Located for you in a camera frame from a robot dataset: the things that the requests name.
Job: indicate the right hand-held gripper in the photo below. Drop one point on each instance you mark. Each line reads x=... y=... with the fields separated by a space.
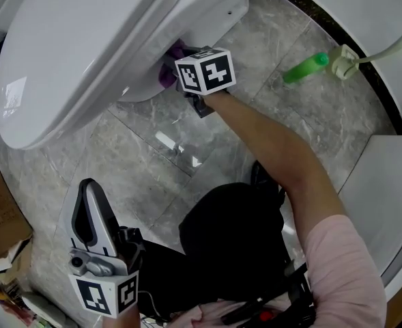
x=207 y=72

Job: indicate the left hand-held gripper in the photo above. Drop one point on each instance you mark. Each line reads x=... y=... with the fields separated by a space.
x=101 y=285

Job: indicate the purple cloth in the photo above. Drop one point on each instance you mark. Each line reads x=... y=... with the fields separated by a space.
x=168 y=75

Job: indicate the white toilet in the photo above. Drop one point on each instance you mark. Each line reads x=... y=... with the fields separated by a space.
x=84 y=46

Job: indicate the person's left forearm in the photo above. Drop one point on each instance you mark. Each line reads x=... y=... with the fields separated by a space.
x=129 y=318

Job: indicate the person's right forearm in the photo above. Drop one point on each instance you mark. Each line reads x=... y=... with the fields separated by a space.
x=272 y=149

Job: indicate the green plastic bottle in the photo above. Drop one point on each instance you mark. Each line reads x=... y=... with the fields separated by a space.
x=304 y=67

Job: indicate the brown cardboard box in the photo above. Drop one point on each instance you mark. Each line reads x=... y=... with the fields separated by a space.
x=1 y=214

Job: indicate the person's black shoe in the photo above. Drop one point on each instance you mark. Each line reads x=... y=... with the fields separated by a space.
x=262 y=178

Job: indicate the pile of papers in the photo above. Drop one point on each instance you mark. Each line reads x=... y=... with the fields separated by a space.
x=6 y=296

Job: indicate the person's black trousers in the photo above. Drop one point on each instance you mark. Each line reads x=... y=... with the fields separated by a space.
x=228 y=244

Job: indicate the beige water valve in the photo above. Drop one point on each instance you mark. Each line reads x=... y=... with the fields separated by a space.
x=344 y=61

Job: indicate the black chest harness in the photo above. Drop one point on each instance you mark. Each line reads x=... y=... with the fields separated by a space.
x=289 y=306

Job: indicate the person's pink shirt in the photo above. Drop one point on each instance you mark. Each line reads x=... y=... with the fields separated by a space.
x=344 y=279

